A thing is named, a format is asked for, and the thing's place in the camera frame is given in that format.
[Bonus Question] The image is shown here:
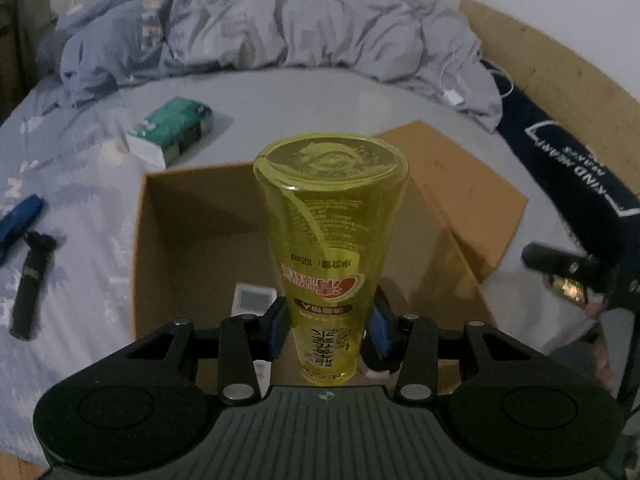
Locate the white charger with cable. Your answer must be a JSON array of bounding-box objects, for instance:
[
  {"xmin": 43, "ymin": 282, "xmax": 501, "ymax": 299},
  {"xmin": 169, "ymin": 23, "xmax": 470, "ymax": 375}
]
[{"xmin": 437, "ymin": 42, "xmax": 516, "ymax": 107}]

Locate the navy pillow with white print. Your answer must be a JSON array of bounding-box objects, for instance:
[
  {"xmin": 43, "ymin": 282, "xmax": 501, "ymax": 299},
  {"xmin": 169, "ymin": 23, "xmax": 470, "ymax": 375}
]
[{"xmin": 477, "ymin": 59, "xmax": 640, "ymax": 261}]

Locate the yellow transparent bottle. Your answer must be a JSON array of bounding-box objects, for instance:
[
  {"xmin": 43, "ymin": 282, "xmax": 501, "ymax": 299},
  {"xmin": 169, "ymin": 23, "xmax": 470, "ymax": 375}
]
[{"xmin": 252, "ymin": 132, "xmax": 411, "ymax": 387}]

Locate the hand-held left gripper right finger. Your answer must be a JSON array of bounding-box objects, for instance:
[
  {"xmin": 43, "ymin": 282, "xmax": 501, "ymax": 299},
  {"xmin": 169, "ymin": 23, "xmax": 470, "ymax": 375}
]
[{"xmin": 363, "ymin": 287, "xmax": 537, "ymax": 404}]

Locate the wooden bed frame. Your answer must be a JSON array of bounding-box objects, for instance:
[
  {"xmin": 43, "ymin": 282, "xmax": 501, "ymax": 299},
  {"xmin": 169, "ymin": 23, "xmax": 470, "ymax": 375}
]
[{"xmin": 459, "ymin": 0, "xmax": 640, "ymax": 196}]

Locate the small shiny gold object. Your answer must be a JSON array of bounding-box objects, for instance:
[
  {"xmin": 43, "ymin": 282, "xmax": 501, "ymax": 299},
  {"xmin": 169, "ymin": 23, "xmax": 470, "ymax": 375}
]
[{"xmin": 549, "ymin": 274, "xmax": 588, "ymax": 306}]

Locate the blue-grey duvet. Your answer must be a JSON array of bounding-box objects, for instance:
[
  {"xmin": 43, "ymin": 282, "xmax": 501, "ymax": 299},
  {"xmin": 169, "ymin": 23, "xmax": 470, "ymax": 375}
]
[{"xmin": 37, "ymin": 0, "xmax": 503, "ymax": 133}]

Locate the blue pen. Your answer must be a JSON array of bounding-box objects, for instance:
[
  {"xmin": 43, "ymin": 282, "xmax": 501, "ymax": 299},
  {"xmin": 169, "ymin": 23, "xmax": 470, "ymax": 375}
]
[{"xmin": 0, "ymin": 194, "xmax": 45, "ymax": 263}]

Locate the white small display device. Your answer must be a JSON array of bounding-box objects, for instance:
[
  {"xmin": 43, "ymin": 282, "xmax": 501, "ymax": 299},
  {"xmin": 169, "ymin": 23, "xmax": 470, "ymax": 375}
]
[{"xmin": 232, "ymin": 283, "xmax": 277, "ymax": 318}]

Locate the brown cardboard box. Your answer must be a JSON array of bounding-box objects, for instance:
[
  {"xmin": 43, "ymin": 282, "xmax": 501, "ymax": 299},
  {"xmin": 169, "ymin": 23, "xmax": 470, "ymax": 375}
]
[{"xmin": 131, "ymin": 120, "xmax": 530, "ymax": 386}]

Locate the green tissue pack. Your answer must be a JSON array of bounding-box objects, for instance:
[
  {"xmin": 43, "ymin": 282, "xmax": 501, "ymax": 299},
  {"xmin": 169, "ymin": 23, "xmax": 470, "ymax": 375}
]
[{"xmin": 125, "ymin": 97, "xmax": 215, "ymax": 169}]

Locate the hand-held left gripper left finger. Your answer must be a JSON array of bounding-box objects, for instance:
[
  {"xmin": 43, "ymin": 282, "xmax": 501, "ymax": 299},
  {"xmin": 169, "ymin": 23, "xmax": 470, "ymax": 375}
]
[{"xmin": 115, "ymin": 300, "xmax": 290, "ymax": 406}]

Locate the black stick handle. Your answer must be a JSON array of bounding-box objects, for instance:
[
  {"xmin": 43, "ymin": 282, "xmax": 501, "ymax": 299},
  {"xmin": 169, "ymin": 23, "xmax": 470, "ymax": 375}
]
[{"xmin": 9, "ymin": 231, "xmax": 58, "ymax": 341}]

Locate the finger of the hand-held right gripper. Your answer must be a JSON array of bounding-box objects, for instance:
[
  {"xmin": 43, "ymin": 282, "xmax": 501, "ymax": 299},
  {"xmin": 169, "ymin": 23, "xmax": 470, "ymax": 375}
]
[{"xmin": 521, "ymin": 242, "xmax": 601, "ymax": 283}]

